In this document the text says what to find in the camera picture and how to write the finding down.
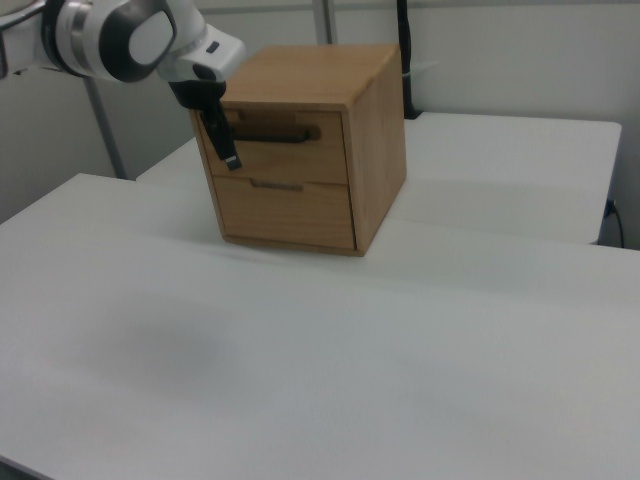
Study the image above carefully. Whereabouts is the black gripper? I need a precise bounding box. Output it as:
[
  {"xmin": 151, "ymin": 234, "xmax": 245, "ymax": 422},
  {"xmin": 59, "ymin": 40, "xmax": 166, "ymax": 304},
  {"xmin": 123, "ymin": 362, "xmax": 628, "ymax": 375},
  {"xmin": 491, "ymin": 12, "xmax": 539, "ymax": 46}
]
[{"xmin": 168, "ymin": 77, "xmax": 244, "ymax": 173}]

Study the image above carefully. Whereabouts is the wooden drawer with black handle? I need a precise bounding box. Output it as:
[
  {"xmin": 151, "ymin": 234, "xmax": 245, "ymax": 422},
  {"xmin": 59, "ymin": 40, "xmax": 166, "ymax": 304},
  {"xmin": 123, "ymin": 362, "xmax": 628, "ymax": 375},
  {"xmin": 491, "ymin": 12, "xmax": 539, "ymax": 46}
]
[{"xmin": 194, "ymin": 107, "xmax": 351, "ymax": 188}]

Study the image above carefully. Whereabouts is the wooden two-drawer cabinet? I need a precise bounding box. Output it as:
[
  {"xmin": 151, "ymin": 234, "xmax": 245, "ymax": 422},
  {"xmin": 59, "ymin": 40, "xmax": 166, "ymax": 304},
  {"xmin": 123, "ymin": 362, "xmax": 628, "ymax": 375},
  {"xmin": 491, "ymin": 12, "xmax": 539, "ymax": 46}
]
[{"xmin": 192, "ymin": 43, "xmax": 409, "ymax": 258}]

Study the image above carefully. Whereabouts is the white tag on pole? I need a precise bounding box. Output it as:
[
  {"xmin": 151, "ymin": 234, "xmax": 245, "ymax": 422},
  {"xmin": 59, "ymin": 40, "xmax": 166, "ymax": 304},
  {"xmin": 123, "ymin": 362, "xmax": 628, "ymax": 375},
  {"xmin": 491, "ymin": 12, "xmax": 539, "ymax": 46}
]
[{"xmin": 400, "ymin": 60, "xmax": 439, "ymax": 80}]

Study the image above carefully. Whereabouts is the grey slanted frame post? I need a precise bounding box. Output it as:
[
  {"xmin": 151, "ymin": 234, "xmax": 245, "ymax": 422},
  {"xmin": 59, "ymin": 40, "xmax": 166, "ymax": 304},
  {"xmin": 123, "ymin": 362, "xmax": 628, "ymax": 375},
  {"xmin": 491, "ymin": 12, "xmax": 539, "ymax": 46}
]
[{"xmin": 83, "ymin": 74, "xmax": 127, "ymax": 180}]

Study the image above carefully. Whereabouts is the grey metal partition post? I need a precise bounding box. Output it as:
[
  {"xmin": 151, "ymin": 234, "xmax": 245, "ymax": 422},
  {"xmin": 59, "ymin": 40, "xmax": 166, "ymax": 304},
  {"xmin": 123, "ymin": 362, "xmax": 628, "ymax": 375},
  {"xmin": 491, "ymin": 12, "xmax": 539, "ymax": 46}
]
[{"xmin": 311, "ymin": 0, "xmax": 337, "ymax": 46}]

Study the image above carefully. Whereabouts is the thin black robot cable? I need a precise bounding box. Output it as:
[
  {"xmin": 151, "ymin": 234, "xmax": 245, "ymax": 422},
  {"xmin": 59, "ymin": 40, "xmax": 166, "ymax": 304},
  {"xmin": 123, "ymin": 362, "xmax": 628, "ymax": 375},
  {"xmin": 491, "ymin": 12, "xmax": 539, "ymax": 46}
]
[{"xmin": 0, "ymin": 0, "xmax": 45, "ymax": 30}]

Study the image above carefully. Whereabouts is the black cable at table edge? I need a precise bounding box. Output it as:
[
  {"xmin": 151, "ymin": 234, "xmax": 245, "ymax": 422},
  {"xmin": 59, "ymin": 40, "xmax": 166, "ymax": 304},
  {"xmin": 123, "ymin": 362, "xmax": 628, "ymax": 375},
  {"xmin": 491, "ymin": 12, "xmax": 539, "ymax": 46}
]
[{"xmin": 604, "ymin": 198, "xmax": 627, "ymax": 248}]

